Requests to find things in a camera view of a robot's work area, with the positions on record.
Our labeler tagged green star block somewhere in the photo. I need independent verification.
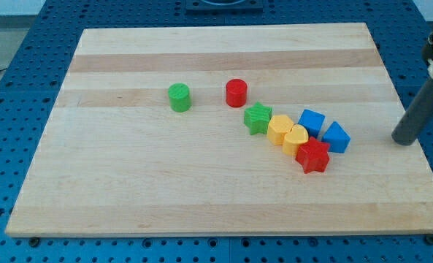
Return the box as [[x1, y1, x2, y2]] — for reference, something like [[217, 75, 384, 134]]
[[244, 102, 273, 135]]

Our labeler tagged red star block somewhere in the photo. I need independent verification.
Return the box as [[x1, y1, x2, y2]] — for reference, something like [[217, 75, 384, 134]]
[[295, 137, 330, 174]]

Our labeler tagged blue triangle block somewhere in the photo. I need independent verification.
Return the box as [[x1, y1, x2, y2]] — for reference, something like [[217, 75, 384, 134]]
[[321, 121, 350, 153]]

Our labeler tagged red cylinder block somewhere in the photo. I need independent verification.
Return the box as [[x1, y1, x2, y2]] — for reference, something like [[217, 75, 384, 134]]
[[226, 79, 248, 107]]

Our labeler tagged green cylinder block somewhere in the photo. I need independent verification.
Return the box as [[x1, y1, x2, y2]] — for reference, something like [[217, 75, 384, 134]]
[[168, 83, 191, 113]]

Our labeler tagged yellow hexagon block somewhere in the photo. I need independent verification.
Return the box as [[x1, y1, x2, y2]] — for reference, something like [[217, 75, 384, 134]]
[[267, 115, 294, 145]]

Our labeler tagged yellow heart block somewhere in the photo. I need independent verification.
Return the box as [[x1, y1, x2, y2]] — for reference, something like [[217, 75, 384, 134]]
[[282, 124, 309, 156]]

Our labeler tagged blue cube block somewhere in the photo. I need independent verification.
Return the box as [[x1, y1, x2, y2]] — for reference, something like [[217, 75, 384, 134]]
[[298, 109, 325, 138]]

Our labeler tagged wooden board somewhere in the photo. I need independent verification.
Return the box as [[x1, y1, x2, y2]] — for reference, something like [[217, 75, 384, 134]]
[[6, 23, 433, 237]]

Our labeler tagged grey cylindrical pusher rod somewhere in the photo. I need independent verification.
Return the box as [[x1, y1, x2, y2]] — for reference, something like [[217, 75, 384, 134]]
[[391, 78, 433, 146]]

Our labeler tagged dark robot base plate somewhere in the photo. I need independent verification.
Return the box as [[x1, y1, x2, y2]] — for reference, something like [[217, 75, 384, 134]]
[[184, 0, 264, 12]]

